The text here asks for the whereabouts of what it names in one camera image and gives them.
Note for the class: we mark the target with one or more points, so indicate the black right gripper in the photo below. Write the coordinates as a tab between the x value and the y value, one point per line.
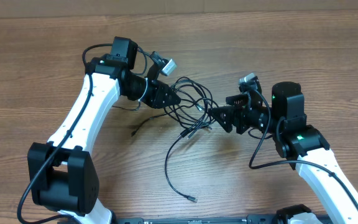
241	115

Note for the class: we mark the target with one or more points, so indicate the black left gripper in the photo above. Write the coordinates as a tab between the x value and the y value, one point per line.
156	101

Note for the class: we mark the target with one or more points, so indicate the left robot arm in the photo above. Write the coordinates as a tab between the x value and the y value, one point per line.
62	175

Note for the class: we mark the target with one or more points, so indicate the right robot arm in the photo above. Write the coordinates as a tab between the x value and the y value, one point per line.
298	143

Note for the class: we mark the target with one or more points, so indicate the brown cardboard backdrop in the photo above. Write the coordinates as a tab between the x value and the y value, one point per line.
68	8

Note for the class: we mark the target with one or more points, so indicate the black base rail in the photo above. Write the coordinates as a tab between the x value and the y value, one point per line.
293	214

